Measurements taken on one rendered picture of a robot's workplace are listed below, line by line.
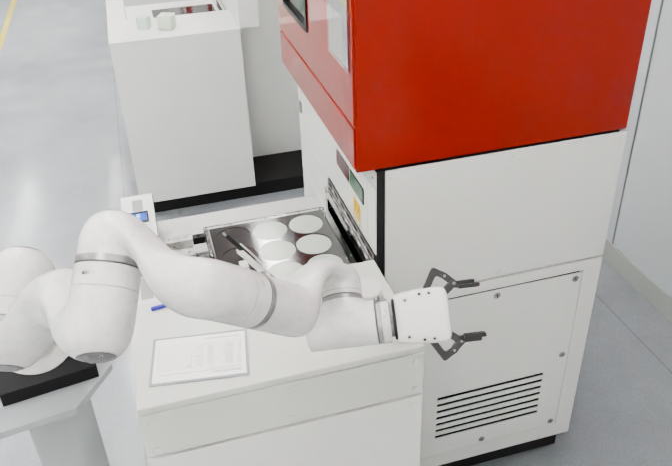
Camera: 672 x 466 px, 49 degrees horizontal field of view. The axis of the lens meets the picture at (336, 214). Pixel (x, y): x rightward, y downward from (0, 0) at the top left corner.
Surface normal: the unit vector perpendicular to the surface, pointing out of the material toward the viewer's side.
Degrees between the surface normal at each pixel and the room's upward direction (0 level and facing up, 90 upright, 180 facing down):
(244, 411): 90
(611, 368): 0
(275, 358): 0
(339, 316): 31
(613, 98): 90
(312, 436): 90
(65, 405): 0
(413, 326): 59
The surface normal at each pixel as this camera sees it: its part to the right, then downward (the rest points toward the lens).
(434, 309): 0.01, -0.08
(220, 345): -0.03, -0.85
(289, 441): 0.28, 0.50
